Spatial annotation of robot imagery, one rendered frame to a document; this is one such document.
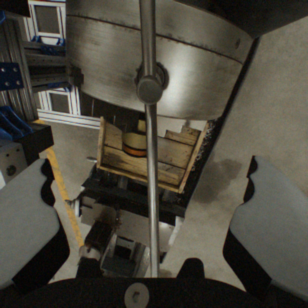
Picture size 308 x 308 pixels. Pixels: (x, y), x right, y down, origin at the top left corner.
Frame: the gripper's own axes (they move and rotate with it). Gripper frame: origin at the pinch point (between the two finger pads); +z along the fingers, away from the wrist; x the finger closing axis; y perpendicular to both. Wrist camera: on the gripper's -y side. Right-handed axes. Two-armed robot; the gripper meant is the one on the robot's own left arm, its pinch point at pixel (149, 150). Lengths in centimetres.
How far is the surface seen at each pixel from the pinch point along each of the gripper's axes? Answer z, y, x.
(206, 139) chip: 73, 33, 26
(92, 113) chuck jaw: 17.4, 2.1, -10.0
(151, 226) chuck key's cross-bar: 3.0, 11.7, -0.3
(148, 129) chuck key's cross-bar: 5.6, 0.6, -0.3
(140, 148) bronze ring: 24.1, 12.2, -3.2
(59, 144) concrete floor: 152, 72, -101
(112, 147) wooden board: 50, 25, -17
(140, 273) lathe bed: 47, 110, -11
